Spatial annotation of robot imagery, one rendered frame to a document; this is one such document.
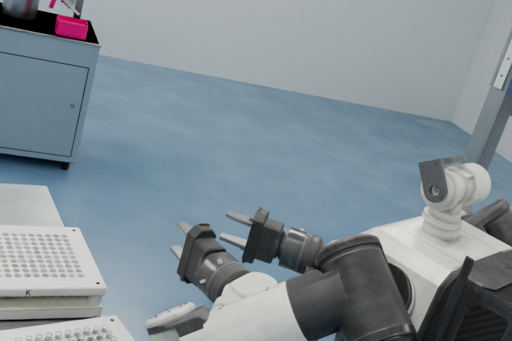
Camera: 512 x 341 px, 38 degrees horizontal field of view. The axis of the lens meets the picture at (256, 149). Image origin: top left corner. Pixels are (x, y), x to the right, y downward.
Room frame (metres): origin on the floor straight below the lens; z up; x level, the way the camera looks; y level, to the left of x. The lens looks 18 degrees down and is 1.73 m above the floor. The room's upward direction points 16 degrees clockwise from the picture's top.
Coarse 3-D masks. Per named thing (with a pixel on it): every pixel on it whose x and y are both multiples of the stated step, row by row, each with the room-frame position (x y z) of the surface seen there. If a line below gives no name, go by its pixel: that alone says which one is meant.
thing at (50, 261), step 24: (0, 240) 1.35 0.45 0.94; (24, 240) 1.39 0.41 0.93; (48, 240) 1.41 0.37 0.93; (72, 240) 1.43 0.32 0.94; (0, 264) 1.26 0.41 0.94; (24, 264) 1.29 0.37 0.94; (48, 264) 1.31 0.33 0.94; (72, 264) 1.34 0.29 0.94; (0, 288) 1.19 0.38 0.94; (24, 288) 1.21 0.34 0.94; (48, 288) 1.23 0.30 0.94; (72, 288) 1.26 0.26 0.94; (96, 288) 1.28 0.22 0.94
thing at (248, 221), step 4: (228, 212) 1.48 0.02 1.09; (232, 212) 1.48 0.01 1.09; (228, 216) 1.47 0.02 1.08; (232, 216) 1.47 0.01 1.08; (236, 216) 1.47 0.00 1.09; (240, 216) 1.48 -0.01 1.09; (244, 216) 1.48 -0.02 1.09; (248, 216) 1.49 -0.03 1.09; (252, 216) 1.48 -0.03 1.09; (236, 220) 1.46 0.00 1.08; (240, 220) 1.46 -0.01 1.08; (244, 220) 1.46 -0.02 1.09; (248, 220) 1.47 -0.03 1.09; (252, 220) 1.47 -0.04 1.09; (244, 224) 1.46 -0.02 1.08; (248, 224) 1.46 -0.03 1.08
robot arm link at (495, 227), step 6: (510, 210) 1.27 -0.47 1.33; (504, 216) 1.25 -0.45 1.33; (510, 216) 1.25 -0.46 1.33; (498, 222) 1.24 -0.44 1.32; (504, 222) 1.24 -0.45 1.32; (510, 222) 1.24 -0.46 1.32; (486, 228) 1.23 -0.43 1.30; (492, 228) 1.23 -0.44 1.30; (498, 228) 1.23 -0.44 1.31; (504, 228) 1.23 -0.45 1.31; (510, 228) 1.24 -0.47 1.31; (492, 234) 1.23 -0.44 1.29; (498, 234) 1.23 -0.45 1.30; (504, 234) 1.23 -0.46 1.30; (510, 234) 1.23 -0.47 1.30; (504, 240) 1.22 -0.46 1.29; (510, 240) 1.23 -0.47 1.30; (510, 246) 1.22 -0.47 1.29
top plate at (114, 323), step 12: (48, 324) 1.12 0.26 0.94; (60, 324) 1.13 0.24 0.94; (72, 324) 1.14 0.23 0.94; (84, 324) 1.15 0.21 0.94; (96, 324) 1.16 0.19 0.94; (108, 324) 1.17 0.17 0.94; (120, 324) 1.18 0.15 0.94; (0, 336) 1.05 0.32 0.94; (12, 336) 1.06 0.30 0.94; (24, 336) 1.07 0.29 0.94; (120, 336) 1.15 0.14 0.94
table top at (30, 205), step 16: (0, 192) 1.70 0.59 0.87; (16, 192) 1.72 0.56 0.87; (32, 192) 1.75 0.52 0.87; (48, 192) 1.77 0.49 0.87; (0, 208) 1.62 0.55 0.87; (16, 208) 1.64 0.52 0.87; (32, 208) 1.66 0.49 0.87; (48, 208) 1.69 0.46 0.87; (0, 224) 1.54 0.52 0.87; (16, 224) 1.56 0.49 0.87; (32, 224) 1.58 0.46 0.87; (48, 224) 1.61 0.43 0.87; (0, 320) 1.19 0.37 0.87; (16, 320) 1.21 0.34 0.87; (32, 320) 1.22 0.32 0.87; (48, 320) 1.23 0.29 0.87; (64, 320) 1.25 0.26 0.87
